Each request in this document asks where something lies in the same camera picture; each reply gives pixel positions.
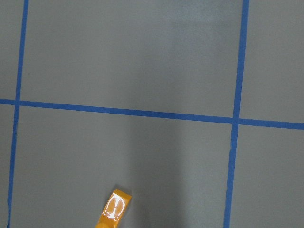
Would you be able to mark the orange trapezoid block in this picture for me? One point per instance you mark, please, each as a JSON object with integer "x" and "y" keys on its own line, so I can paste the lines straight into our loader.
{"x": 114, "y": 209}

